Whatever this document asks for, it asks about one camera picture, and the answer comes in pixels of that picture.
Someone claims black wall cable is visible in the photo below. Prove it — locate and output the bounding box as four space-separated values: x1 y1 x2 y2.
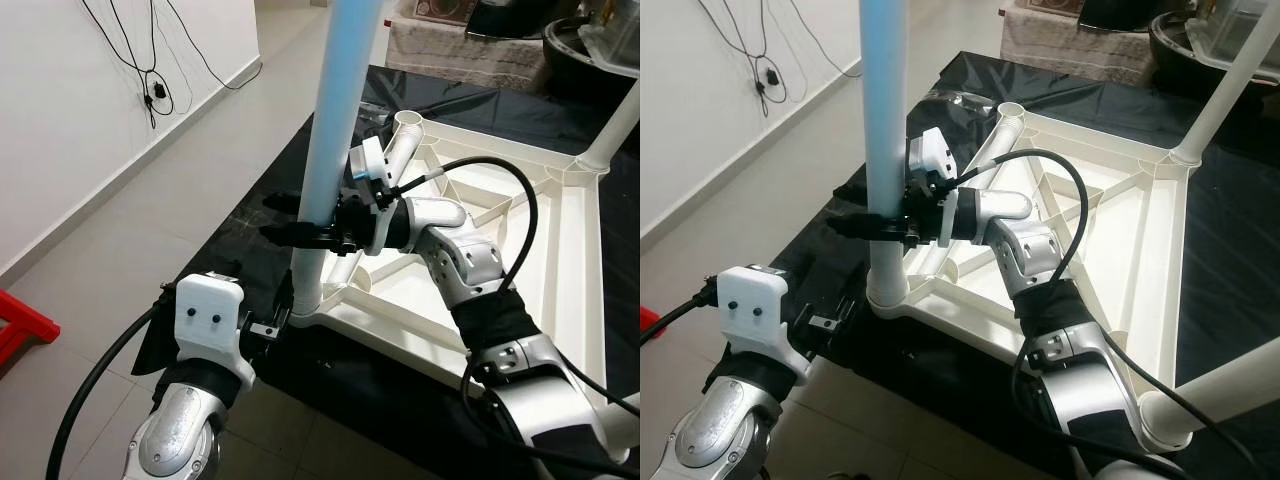
695 0 866 121
80 0 263 131

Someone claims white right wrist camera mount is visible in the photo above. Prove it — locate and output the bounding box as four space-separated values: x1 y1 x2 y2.
908 127 961 246
348 135 401 256

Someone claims black bag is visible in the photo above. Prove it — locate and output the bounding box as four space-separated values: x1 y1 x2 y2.
465 0 546 36
1075 0 1151 29

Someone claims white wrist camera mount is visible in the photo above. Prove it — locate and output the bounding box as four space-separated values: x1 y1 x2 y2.
908 127 961 246
348 135 401 256
172 272 259 386
715 265 813 381

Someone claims white plastic table top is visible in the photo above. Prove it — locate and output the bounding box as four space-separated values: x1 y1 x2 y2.
865 100 1201 451
290 110 640 461

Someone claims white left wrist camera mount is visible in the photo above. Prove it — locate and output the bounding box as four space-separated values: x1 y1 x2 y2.
172 272 259 386
715 265 813 381

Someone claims black tablecloth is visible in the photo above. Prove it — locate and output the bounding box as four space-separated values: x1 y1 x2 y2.
130 65 640 480
770 50 1280 480

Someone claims clear plastic storage container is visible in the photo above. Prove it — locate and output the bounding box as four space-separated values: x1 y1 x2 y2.
580 0 640 56
1185 0 1280 61

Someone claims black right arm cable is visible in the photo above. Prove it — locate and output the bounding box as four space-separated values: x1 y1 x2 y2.
945 148 1280 480
385 155 640 480

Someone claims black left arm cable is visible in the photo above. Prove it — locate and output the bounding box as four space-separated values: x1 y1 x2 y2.
45 300 181 480
640 285 721 346

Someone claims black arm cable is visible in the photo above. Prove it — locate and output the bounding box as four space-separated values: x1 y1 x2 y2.
640 285 721 346
45 300 181 480
945 148 1280 480
385 155 640 480

